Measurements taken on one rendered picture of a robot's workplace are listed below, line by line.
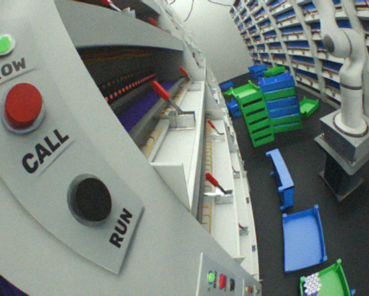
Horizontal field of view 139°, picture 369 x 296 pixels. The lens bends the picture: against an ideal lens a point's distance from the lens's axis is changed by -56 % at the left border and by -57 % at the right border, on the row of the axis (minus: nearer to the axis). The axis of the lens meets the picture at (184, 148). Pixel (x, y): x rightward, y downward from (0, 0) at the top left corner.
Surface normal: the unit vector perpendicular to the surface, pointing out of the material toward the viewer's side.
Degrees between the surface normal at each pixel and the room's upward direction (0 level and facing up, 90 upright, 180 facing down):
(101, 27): 111
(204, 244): 90
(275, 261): 0
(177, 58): 90
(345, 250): 0
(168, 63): 90
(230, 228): 21
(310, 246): 0
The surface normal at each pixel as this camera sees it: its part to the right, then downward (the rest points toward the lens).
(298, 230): -0.47, -0.77
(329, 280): -0.39, -0.92
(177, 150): -0.12, -0.83
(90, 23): 0.98, -0.03
